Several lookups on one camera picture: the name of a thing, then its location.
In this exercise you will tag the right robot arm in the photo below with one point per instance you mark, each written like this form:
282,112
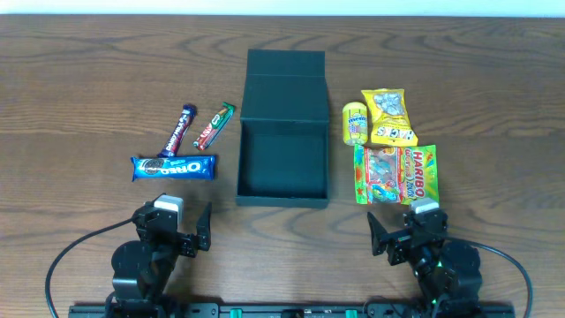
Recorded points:
447,272

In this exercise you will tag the purple Dairy Milk bar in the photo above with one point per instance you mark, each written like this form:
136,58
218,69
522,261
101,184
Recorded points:
173,143

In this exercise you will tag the dark green lidded box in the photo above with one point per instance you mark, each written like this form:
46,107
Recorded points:
284,156

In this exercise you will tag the blue Oreo cookie pack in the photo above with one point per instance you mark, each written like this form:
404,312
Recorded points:
182,167

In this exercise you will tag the red green KitKat bar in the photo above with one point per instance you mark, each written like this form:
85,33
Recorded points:
214,127

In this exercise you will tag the yellow Mentos gum bottle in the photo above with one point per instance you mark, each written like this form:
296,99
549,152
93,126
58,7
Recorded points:
355,124

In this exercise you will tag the yellow Hacks candy bag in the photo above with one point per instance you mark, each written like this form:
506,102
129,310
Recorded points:
391,124

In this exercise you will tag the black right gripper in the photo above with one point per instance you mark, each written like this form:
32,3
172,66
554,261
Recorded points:
405,238

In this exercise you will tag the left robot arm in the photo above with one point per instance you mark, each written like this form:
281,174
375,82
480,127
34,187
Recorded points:
143,267

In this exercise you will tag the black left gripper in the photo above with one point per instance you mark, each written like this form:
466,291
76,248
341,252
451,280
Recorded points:
177,238

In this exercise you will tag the Haribo gummy worms bag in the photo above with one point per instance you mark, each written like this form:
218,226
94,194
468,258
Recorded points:
395,175

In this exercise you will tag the black mounting rail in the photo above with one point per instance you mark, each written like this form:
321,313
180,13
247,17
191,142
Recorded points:
212,310

